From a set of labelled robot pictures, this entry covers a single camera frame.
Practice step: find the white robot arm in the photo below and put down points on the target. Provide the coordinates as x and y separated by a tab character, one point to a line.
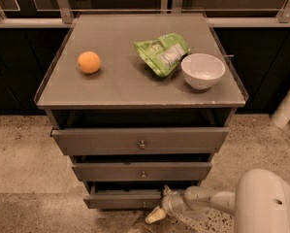
260	203

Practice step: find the grey top drawer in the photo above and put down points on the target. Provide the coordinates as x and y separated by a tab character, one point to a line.
129	141

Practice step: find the grey bottom drawer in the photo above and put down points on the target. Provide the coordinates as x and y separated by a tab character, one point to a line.
124	195

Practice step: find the white pillar leg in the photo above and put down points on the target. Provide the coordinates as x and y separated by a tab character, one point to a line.
281	115

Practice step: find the grey drawer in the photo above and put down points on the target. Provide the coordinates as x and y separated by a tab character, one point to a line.
129	141
124	195
142	171

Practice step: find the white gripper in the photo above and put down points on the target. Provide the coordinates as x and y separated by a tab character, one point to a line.
170	202

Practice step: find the grey middle drawer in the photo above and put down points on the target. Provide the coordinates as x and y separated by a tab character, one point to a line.
142	171

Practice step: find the orange fruit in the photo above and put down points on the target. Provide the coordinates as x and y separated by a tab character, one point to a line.
89	62

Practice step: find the green snack bag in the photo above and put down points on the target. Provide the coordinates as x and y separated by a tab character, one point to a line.
163	54

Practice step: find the metal railing frame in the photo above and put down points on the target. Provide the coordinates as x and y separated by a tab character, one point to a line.
220	13

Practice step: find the grey drawer cabinet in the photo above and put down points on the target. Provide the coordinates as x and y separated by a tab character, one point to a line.
125	93

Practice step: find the white bowl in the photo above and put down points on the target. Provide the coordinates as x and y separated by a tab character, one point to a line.
201	70

